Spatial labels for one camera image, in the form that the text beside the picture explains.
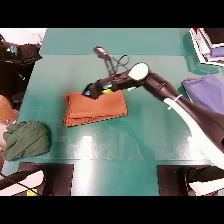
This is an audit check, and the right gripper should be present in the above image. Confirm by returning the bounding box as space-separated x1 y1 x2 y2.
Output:
94 77 116 99

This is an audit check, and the orange T-shirt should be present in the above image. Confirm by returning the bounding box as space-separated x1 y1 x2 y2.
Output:
62 89 129 128

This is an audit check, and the green garment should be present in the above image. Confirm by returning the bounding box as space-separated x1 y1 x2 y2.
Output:
2 120 51 162

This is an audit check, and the brown garment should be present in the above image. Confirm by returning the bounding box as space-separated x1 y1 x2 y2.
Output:
0 94 20 126

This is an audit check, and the purple garment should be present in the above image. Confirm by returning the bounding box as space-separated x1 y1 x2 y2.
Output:
182 73 224 116

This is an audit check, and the pale pink garment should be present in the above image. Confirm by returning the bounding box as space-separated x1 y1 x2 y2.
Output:
0 123 18 151

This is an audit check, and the stack of folded clothes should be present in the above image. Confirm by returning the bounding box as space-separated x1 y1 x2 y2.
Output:
188 27 224 67

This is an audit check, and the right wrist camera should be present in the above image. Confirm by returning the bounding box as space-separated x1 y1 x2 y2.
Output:
92 46 118 78

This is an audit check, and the black cable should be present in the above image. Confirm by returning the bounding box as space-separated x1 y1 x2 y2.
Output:
112 54 131 72

